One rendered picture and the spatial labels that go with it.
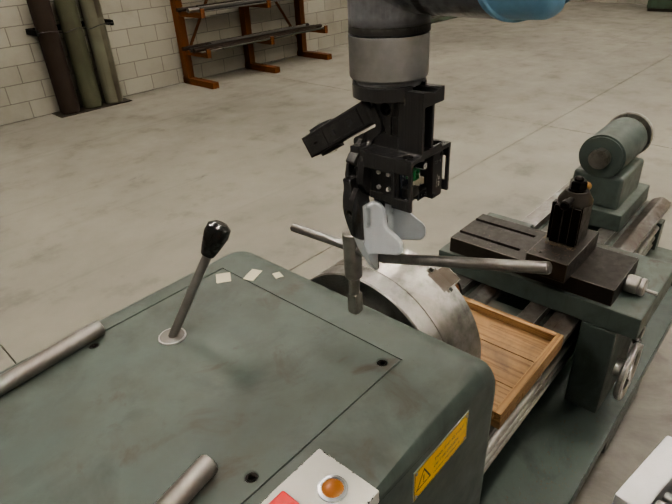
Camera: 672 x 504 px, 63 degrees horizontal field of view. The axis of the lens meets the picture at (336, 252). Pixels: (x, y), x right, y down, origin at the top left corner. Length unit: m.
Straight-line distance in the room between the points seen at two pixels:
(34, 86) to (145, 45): 1.51
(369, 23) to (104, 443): 0.49
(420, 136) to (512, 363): 0.81
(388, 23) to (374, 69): 0.04
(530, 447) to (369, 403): 0.98
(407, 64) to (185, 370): 0.43
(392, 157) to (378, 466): 0.30
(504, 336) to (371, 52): 0.93
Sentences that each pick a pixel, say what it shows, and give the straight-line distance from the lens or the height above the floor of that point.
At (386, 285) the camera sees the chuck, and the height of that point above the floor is 1.23.
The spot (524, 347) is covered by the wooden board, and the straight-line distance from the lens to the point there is 1.30.
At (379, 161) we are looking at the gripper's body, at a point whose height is 1.51.
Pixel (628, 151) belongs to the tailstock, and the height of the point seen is 1.10.
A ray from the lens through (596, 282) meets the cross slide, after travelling 1.41.
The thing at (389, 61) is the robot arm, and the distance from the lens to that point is 0.51.
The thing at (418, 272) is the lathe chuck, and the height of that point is 1.23.
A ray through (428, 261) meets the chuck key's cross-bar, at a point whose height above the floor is 1.40.
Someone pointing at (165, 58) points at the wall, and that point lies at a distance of 8.19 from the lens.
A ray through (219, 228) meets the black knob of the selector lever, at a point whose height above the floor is 1.40.
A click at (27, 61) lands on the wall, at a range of 7.46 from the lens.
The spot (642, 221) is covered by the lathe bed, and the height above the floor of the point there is 0.87.
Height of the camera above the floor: 1.70
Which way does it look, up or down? 30 degrees down
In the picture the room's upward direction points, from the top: 3 degrees counter-clockwise
